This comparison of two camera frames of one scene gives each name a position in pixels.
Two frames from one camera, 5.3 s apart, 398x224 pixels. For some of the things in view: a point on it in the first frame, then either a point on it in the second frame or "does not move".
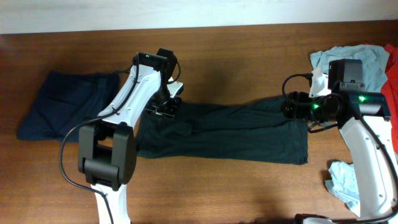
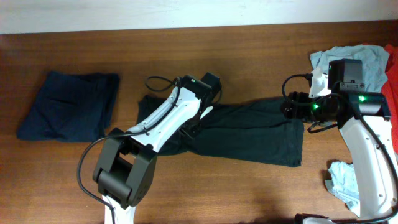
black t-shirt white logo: [245, 130] does not move
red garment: [390, 90] does not move
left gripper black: [170, 112] to [195, 131]
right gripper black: [296, 101] does not move
